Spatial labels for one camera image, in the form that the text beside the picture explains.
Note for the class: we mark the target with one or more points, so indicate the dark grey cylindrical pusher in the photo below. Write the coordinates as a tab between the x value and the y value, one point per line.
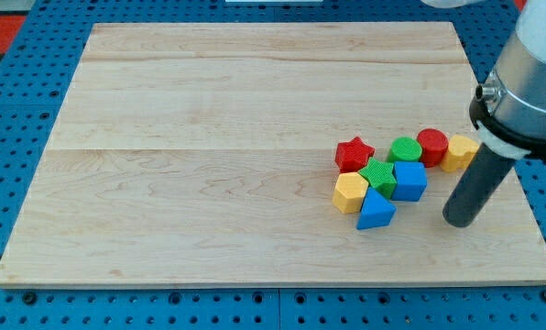
479	181

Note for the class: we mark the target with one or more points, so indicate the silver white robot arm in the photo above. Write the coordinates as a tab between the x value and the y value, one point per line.
508	113

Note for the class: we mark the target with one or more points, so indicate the blue cube block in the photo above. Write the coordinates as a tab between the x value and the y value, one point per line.
411	180

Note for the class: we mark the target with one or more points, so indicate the blue triangle block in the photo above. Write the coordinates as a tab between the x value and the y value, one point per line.
376	211

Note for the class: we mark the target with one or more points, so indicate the yellow heart block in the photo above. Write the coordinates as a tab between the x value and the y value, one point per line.
460	153

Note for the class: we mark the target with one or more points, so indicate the red cylinder block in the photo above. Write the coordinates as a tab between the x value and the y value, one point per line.
434	145

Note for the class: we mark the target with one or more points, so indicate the green cylinder block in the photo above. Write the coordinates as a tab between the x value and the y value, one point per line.
404	149

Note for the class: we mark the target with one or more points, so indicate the green star block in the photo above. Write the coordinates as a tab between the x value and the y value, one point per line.
380	176

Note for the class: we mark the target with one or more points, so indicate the red star block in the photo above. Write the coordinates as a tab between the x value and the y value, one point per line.
353	155

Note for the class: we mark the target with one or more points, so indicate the yellow hexagon block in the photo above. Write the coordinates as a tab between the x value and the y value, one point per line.
349	192

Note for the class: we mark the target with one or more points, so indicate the light wooden board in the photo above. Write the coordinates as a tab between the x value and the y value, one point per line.
202	156

